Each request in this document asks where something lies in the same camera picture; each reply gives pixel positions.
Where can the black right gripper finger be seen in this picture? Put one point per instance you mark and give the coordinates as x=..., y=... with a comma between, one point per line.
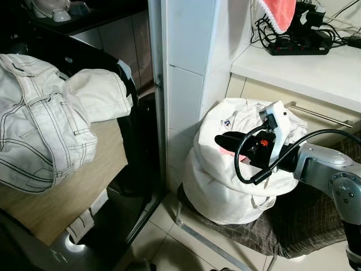
x=240, y=149
x=232, y=138

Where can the white jacket with chest logo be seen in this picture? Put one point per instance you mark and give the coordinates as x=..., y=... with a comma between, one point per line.
x=220, y=192

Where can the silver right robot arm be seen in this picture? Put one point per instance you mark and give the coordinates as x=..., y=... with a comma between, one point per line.
x=330, y=169

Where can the white cabinet with drawer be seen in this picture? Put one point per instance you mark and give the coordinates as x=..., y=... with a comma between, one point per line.
x=293, y=73

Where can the black power strip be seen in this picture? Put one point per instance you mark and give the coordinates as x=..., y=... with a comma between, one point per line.
x=299, y=48

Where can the pink towel with white trim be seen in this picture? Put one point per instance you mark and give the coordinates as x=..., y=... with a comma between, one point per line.
x=279, y=14

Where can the black power adapter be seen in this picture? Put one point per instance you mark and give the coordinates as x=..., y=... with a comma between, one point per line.
x=313, y=18

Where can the dark kitchen cabinet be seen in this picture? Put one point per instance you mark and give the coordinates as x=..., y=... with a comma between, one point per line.
x=113, y=39

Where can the white jeans with dark stitching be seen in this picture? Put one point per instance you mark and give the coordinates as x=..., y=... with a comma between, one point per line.
x=39, y=130

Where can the white ceramic dish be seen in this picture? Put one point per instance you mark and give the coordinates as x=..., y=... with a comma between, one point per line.
x=56, y=10

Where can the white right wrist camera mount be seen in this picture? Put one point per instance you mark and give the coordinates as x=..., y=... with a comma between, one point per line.
x=277, y=127

